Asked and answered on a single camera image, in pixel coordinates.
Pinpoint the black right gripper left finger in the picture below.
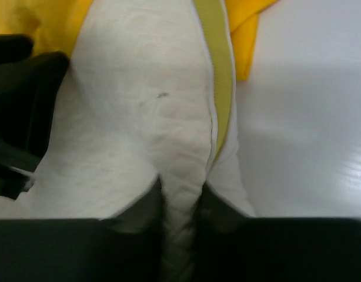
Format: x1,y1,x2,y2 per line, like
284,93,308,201
0,180,163,281

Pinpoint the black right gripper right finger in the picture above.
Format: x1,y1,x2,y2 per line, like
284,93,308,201
196,186,361,282

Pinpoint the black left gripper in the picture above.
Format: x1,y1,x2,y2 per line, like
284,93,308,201
0,34,69,200

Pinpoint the yellow printed pillowcase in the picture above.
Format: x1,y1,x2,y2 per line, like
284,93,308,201
0,0,274,80

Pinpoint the cream foam pillow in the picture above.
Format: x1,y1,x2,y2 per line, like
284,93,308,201
0,1,255,281

